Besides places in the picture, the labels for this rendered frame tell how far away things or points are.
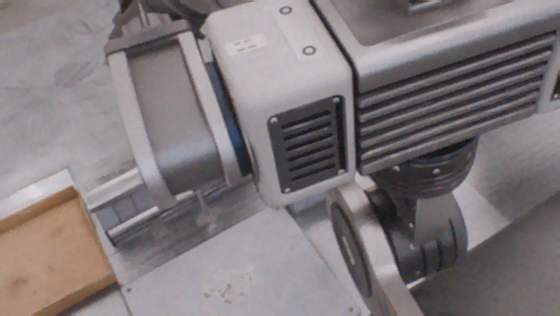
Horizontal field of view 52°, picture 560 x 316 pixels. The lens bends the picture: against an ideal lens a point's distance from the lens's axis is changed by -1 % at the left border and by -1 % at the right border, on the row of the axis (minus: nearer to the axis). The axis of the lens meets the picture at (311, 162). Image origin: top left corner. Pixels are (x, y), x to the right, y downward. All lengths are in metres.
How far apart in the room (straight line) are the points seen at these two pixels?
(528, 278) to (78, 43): 1.62
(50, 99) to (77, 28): 0.29
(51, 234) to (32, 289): 0.13
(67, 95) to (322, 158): 1.18
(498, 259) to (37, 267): 1.48
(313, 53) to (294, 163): 0.10
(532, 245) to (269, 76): 1.82
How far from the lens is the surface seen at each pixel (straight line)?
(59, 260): 1.31
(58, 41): 1.84
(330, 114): 0.49
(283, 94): 0.46
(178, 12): 0.67
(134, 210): 1.26
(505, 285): 2.11
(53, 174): 1.47
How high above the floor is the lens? 1.84
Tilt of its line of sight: 51 degrees down
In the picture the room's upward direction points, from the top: 8 degrees counter-clockwise
